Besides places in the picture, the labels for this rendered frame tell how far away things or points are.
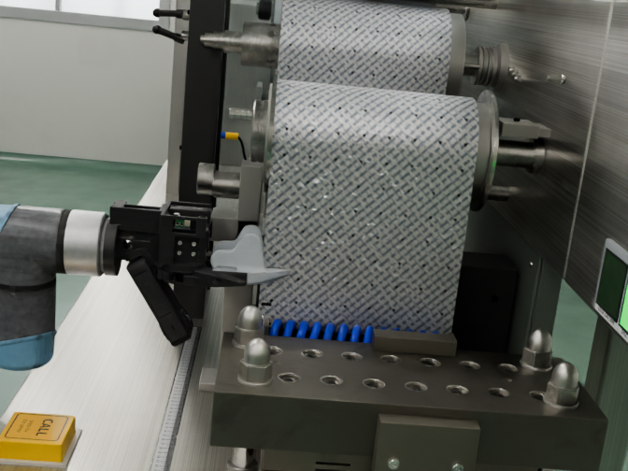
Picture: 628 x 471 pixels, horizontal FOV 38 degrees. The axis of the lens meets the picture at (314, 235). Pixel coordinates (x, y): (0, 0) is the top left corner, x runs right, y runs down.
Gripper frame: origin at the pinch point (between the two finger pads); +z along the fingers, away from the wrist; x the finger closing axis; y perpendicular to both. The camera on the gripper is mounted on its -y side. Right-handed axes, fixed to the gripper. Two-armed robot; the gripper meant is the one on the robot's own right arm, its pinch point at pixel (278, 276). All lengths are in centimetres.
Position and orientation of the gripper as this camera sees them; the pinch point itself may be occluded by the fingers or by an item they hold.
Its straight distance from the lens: 107.1
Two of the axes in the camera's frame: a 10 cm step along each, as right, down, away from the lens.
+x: -0.4, -2.7, 9.6
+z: 9.9, 0.8, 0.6
